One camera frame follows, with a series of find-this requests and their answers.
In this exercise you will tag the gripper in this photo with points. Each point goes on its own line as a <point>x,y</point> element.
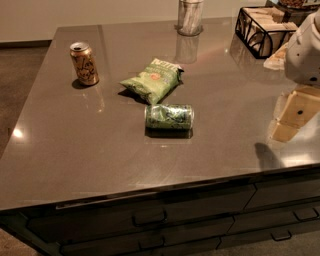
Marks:
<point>304,55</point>

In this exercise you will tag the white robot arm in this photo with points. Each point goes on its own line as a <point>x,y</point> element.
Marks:
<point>302,65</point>

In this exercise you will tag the green soda can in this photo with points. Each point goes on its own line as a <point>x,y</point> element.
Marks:
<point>169,116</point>

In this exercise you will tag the orange soda can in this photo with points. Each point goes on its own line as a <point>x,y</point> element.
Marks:
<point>84,63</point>

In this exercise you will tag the napkin stack in basket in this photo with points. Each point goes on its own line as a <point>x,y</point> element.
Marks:
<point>270,28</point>

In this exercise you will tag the dark drawer cabinet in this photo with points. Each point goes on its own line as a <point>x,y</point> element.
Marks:
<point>268,206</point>

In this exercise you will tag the snack bowl at back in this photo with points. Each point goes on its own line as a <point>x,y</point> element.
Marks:
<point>306,6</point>

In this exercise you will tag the green chip bag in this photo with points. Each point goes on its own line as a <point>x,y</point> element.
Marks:
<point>155,81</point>

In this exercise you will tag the clear glass jar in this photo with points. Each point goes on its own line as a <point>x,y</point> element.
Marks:
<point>190,17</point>

